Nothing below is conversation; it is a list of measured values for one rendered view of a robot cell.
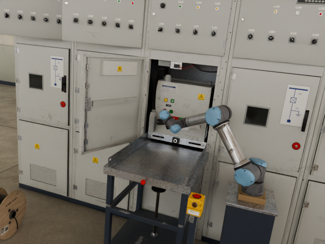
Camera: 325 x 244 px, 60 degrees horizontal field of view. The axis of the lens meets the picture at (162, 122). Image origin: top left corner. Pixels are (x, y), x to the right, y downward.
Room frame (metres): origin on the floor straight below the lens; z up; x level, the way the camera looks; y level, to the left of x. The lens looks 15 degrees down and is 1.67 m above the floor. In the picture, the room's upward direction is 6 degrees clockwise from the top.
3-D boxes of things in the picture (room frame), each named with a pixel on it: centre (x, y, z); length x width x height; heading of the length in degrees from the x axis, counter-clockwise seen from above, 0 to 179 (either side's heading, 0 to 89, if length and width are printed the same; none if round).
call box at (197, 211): (1.40, -0.23, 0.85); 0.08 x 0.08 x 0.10; 73
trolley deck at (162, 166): (2.02, -0.02, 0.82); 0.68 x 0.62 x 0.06; 163
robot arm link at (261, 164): (1.74, -0.65, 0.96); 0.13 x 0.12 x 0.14; 140
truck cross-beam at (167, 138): (2.40, -0.14, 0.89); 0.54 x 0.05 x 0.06; 73
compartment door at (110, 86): (2.22, 0.41, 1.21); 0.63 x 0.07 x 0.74; 141
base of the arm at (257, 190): (1.75, -0.65, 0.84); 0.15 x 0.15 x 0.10
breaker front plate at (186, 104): (2.38, -0.14, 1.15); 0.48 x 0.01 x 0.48; 73
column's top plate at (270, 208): (1.75, -0.65, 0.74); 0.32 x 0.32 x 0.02; 75
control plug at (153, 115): (2.38, 0.08, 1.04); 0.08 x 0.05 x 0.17; 163
